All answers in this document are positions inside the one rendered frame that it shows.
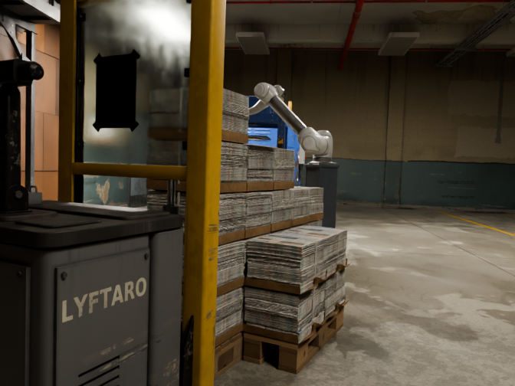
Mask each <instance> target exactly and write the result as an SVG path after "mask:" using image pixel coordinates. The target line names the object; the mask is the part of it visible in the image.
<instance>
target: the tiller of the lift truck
mask: <svg viewBox="0 0 515 386"><path fill-rule="evenodd" d="M43 76H44V69H43V67H42V66H41V65H40V64H39V63H37V62H35V61H24V60H21V59H12V60H6V61H0V192H1V194H2V196H1V197H0V199H1V200H2V201H1V202H0V205H1V207H0V210H1V211H4V195H5V191H6V190H7V188H9V187H10V186H12V185H21V92H20V90H19V89H18V87H27V86H31V85H32V83H33V80H40V79H41V78H42V77H43Z"/></svg>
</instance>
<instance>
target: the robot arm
mask: <svg viewBox="0 0 515 386"><path fill-rule="evenodd" d="M283 92H284V90H283V89H282V87H281V86H280V85H275V86H272V85H270V84H269V83H259V84H258V85H257V86H256V87H255V88H254V94H255V96H256V97H257V98H258V99H259V101H258V102H257V104H256V105H255V106H253V107H252V108H248V109H249V115H253V114H256V113H259V112H260V111H262V110H263V109H265V108H267V107H269V106H270V107H271V108H272V109H273V110H274V112H275V113H276V114H277V115H278V116H279V117H280V118H281V119H282V120H283V121H284V122H285V123H286V124H287V125H288V126H289V127H290V128H291V129H292V130H293V131H294V132H295V134H296V135H297V141H298V142H299V143H300V145H301V147H302V149H303V150H304V151H305V152H307V153H309V154H311V155H313V161H311V162H308V163H307V164H319V165H337V163H334V162H332V154H333V137H332V136H331V134H330V132H329V131H326V130H319V131H315V130H314V129H313V128H312V127H306V126H305V125H304V124H303V123H302V122H301V120H300V119H299V118H298V117H297V116H296V115H295V114H294V113H293V112H292V111H291V110H290V109H289V108H288V107H287V105H286V104H285V103H284V102H283V101H282V100H281V99H280V97H281V95H282V94H283Z"/></svg>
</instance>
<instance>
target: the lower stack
mask: <svg viewBox="0 0 515 386"><path fill-rule="evenodd" d="M347 231H348V230H343V229H339V228H331V227H317V226H301V227H296V228H294V229H293V228H292V229H290V230H286V231H283V232H281V233H276V234H270V235H267V236H266V235H264V236H263V237H259V238H255V239H252V240H249V242H248V251H247V263H248V265H247V266H248V267H247V268H248V274H247V278H251V279H259V280H270V281H274V282H278V283H284V284H288V285H292V286H299V287H300V294H295V293H286V292H281V291H276V290H272V289H264V288H259V287H254V286H246V287H245V291H244V292H245V294H244V295H245V299H244V300H245V305H244V309H245V311H244V312H245V317H244V320H245V321H247V322H246V324H247V325H252V326H256V327H260V328H263V329H270V330H274V331H278V332H285V333H289V334H293V335H298V343H299V344H296V343H292V342H286V341H283V340H280V339H273V338H270V337H267V336H262V335H257V334H254V333H250V332H244V356H243V360H244V361H249V362H252V363H255V364H259V365H260V364H261V363H263V362H264V361H265V360H266V359H268V358H269V357H270V356H271V355H273V354H274V353H275V352H276V351H277V350H278V349H279V365H278V370H281V371H287V372H290V373H293V374H297V373H298V372H299V371H300V370H301V369H302V368H303V367H304V366H305V365H306V364H307V363H308V361H309V360H310V359H311V358H312V357H313V356H314V355H315V354H316V353H317V352H318V351H319V350H320V349H321V348H322V347H323V346H324V345H325V344H326V343H328V341H329V340H330V339H331V338H332V337H333V336H334V335H335V334H336V333H337V332H338V331H339V330H340V329H341V328H342V327H343V311H344V306H343V307H341V308H339V312H338V313H336V314H335V315H333V316H331V317H329V316H330V315H331V314H332V313H333V312H334V311H335V308H336V304H337V303H339V304H340V305H342V304H344V301H345V300H344V298H345V297H344V296H345V287H344V284H345V268H342V269H341V270H340V271H338V272H336V270H337V264H342V265H344V266H346V248H347V246H346V244H347ZM265 236H266V237H265ZM326 271H327V275H326ZM331 274H333V275H331ZM330 275H331V276H330ZM328 276H329V277H328ZM315 277H319V278H321V279H322V280H324V279H325V278H326V277H328V278H327V279H326V280H324V281H323V282H320V283H318V286H317V287H315V288H313V289H310V288H311V287H313V285H314V278H315ZM308 289H310V290H308ZM307 290H308V291H307ZM305 291H306V292H305ZM324 313H325V319H326V318H327V317H329V318H328V319H327V320H326V321H325V323H324V324H323V325H321V326H319V327H317V328H316V332H315V334H314V335H312V336H311V337H309V338H308V339H307V340H305V341H303V342H301V341H302V340H303V339H304V338H305V337H307V336H308V335H309V334H310V333H311V331H312V325H313V323H314V322H316V323H319V324H320V323H321V322H322V321H323V320H324Z"/></svg>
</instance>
